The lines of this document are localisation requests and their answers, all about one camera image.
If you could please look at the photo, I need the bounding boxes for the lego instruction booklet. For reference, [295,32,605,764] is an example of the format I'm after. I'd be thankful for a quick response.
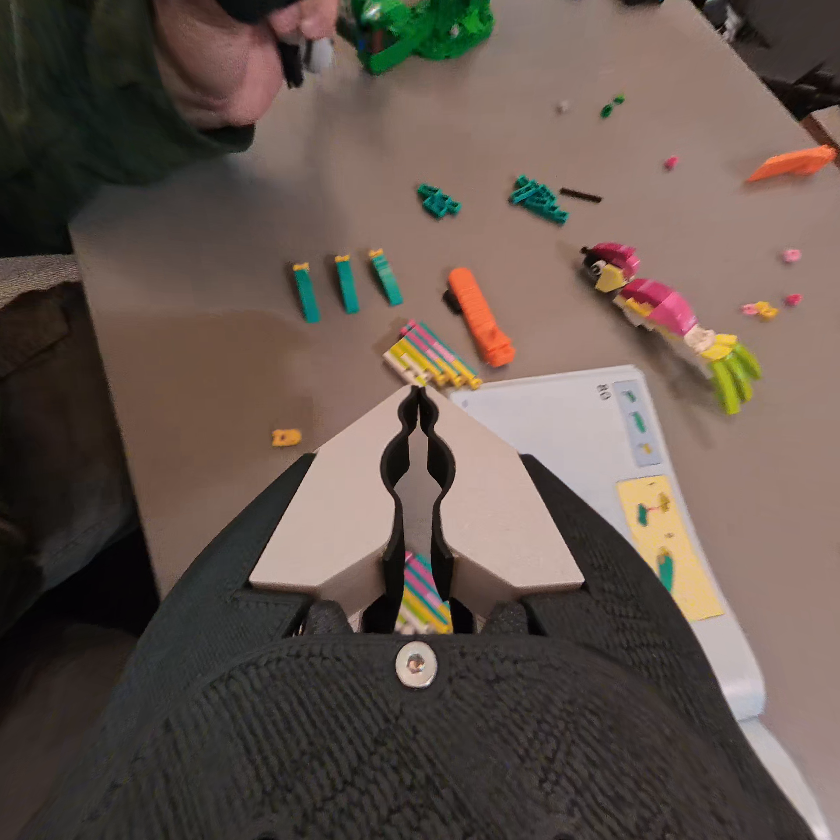
[449,365,767,723]

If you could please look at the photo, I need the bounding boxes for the person's left hand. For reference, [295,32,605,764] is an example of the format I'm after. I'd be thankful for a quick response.
[152,0,342,127]

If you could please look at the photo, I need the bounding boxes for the teal lego bar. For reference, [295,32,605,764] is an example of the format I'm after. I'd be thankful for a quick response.
[290,262,322,324]
[334,253,361,315]
[367,248,404,308]

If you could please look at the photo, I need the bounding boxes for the person's left forearm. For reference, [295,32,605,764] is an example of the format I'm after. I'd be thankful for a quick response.
[0,0,257,257]

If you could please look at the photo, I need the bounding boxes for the orange lego wing piece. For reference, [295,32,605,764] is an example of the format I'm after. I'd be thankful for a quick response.
[745,144,839,184]

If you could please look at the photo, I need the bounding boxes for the striped pastel lego assembly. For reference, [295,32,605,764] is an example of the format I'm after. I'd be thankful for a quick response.
[382,319,483,390]
[395,551,454,635]

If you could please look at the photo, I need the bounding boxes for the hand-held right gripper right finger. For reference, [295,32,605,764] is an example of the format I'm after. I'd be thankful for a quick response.
[420,386,585,632]

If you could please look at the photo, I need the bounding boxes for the pink lego bird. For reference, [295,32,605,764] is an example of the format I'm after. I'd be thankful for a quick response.
[580,241,763,416]

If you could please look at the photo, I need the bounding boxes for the orange ribbed lego piece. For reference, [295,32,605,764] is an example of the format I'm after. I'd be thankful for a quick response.
[444,266,517,368]

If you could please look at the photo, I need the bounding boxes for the person's dark trousers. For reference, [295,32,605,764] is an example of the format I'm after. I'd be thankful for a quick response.
[0,256,162,657]

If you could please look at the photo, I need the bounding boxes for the green lego build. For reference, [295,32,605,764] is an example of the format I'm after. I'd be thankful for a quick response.
[348,0,494,76]

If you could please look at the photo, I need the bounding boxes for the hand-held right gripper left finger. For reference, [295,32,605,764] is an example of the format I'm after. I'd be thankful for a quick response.
[249,386,421,632]

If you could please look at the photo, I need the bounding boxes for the black office chair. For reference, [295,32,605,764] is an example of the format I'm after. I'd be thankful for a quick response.
[692,0,840,120]

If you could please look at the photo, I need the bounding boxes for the teal lego piece cluster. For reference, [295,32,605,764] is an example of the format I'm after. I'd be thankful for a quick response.
[508,175,570,226]
[415,183,463,219]

